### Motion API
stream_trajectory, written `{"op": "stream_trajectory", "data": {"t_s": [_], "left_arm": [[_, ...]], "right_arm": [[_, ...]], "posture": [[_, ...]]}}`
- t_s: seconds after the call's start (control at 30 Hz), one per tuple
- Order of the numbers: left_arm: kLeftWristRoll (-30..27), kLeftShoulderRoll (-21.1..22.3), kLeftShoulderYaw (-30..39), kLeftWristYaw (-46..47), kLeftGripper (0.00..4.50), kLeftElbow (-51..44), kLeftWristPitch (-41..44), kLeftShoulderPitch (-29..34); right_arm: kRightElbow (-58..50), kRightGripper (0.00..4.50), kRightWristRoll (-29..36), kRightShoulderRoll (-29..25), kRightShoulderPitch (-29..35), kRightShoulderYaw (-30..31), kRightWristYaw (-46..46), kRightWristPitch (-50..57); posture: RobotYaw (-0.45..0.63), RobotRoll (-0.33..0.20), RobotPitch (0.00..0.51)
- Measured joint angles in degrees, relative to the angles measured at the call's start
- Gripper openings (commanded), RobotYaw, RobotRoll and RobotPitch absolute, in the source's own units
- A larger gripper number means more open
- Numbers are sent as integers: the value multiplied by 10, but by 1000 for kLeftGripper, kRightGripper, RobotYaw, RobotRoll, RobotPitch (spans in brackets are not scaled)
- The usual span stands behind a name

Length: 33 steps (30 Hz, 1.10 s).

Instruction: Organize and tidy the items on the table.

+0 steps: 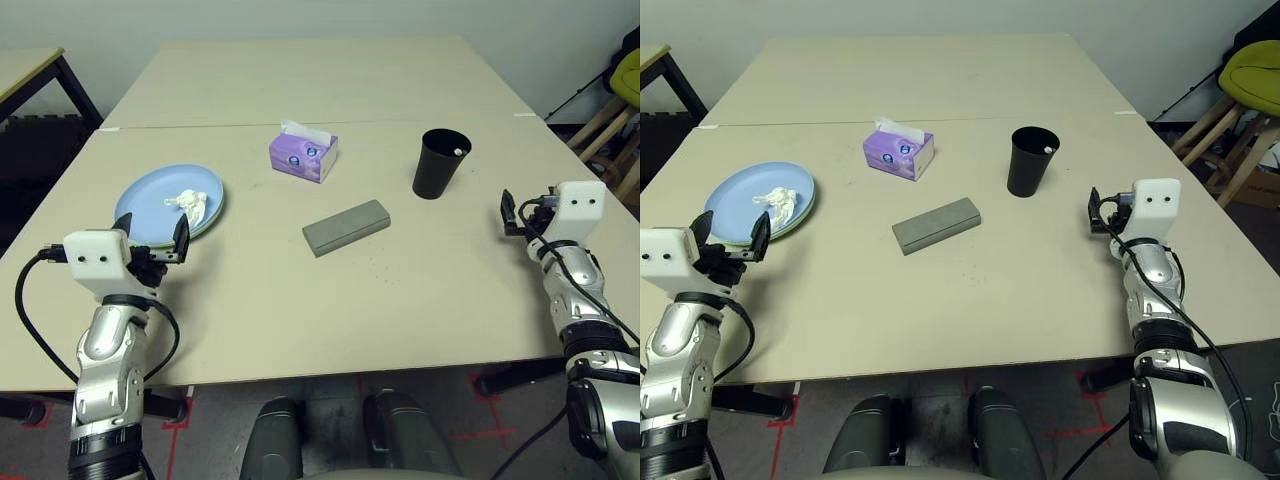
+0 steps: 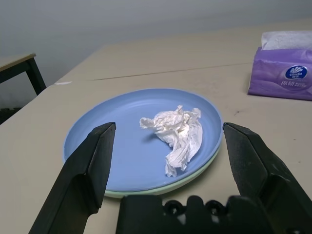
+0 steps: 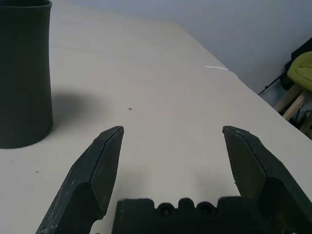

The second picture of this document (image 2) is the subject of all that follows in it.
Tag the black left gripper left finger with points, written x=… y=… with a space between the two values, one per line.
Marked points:
x=80 y=180

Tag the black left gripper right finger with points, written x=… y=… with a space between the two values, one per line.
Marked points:
x=263 y=178

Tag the blue plastic plate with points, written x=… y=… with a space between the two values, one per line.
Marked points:
x=136 y=158

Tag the white tissue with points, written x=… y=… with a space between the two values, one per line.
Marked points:
x=180 y=136

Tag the green plastic plate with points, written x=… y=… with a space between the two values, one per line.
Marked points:
x=195 y=174

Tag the purple tissue box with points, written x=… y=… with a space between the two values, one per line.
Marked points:
x=273 y=80

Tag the dark side table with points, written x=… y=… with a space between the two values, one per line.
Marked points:
x=29 y=65

